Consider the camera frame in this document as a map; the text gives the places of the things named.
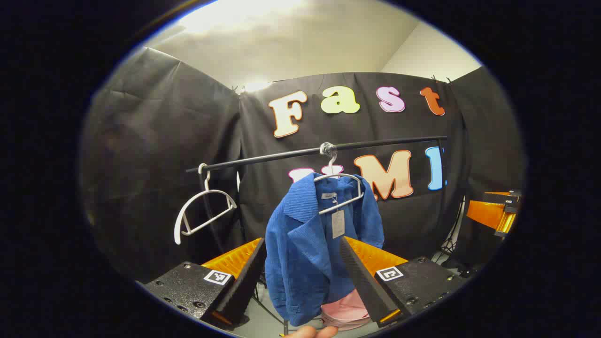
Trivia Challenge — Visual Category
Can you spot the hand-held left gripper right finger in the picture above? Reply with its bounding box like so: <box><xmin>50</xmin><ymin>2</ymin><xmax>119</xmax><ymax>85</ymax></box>
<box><xmin>339</xmin><ymin>236</ymin><xmax>468</xmax><ymax>328</ymax></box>

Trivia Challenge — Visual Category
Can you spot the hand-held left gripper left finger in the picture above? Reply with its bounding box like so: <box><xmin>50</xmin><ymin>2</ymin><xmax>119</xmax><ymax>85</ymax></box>
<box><xmin>143</xmin><ymin>237</ymin><xmax>267</xmax><ymax>328</ymax></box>

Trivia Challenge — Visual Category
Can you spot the blue corduroy jacket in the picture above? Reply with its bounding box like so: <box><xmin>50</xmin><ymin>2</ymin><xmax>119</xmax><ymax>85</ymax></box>
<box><xmin>264</xmin><ymin>172</ymin><xmax>385</xmax><ymax>327</ymax></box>

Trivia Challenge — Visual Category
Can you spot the white clothes hanger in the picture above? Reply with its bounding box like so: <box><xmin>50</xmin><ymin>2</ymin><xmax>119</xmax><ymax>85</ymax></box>
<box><xmin>314</xmin><ymin>142</ymin><xmax>364</xmax><ymax>215</ymax></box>
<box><xmin>174</xmin><ymin>163</ymin><xmax>238</xmax><ymax>246</ymax></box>

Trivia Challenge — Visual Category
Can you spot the black clothes rack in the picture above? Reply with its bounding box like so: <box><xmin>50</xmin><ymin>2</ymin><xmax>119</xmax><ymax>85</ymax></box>
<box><xmin>185</xmin><ymin>136</ymin><xmax>449</xmax><ymax>256</ymax></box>

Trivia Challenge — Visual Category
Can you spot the black tripod stand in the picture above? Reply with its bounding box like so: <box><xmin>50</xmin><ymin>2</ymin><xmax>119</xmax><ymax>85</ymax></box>
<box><xmin>432</xmin><ymin>197</ymin><xmax>475</xmax><ymax>277</ymax></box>

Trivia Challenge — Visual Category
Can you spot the white paper garment tag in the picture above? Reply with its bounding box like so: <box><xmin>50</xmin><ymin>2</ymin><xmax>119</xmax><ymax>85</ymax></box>
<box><xmin>331</xmin><ymin>210</ymin><xmax>346</xmax><ymax>239</ymax></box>

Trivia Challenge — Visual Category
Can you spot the black backdrop cloth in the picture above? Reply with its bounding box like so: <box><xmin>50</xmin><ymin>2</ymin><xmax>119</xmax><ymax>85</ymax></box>
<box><xmin>80</xmin><ymin>47</ymin><xmax>524</xmax><ymax>282</ymax></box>

